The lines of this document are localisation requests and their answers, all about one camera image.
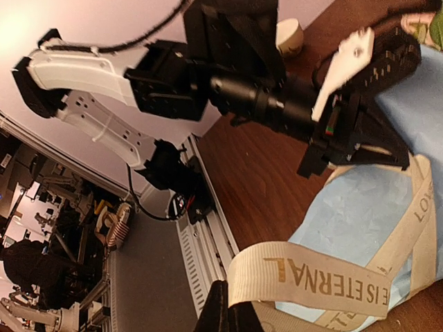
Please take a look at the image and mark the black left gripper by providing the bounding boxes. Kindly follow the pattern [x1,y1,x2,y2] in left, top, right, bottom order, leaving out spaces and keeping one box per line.
[207,24,423,179]

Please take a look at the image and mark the small patterned cup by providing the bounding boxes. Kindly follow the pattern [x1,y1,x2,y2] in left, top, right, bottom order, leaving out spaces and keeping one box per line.
[275,18,304,58]

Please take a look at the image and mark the cream printed ribbon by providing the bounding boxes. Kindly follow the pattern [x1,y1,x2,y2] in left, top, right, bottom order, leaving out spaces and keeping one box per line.
[227,155,437,331]

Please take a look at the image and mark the blue wrapping paper sheet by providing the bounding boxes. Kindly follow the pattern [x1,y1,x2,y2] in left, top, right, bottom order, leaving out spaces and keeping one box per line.
[269,44,443,329]

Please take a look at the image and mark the left circuit board with LEDs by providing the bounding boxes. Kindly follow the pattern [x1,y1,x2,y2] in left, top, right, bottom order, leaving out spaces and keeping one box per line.
[167,193,195,221]

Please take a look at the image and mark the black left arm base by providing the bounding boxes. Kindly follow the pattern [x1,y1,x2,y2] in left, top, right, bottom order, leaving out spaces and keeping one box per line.
[137,140,215,224]

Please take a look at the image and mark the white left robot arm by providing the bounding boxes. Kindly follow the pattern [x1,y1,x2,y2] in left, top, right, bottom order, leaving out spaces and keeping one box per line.
[12,29,422,202]

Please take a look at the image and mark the aluminium front rail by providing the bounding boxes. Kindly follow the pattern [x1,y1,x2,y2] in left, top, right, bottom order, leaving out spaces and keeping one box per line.
[177,136,239,315]

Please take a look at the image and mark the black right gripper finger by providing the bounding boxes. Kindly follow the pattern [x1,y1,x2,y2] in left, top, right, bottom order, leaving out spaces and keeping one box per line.
[194,280,264,332]

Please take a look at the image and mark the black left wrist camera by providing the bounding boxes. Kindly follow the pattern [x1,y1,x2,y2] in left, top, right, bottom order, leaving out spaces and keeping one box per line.
[182,0,375,122]

